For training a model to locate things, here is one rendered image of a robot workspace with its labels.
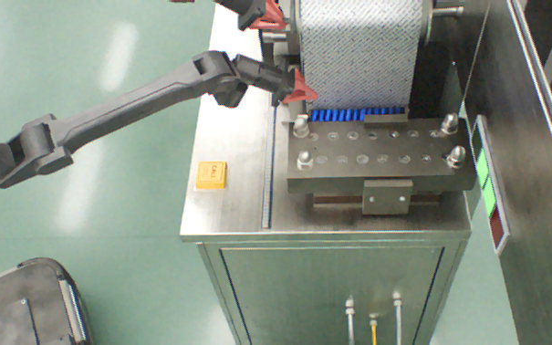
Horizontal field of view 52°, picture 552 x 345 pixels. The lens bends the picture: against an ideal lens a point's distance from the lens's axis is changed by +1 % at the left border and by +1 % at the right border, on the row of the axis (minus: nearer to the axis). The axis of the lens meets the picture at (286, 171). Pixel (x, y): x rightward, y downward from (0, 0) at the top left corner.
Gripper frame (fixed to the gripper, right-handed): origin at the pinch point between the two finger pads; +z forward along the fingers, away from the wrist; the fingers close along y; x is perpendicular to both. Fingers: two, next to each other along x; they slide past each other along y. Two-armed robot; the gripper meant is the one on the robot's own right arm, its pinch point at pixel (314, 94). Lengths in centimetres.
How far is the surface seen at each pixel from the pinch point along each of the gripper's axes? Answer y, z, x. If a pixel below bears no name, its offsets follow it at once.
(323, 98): 0.2, 2.3, 0.3
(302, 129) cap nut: 8.2, -1.2, -3.4
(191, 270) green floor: -10, 8, -119
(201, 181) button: 12.6, -16.4, -26.9
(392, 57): 0.3, 9.4, 17.4
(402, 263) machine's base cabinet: 25.7, 34.4, -18.7
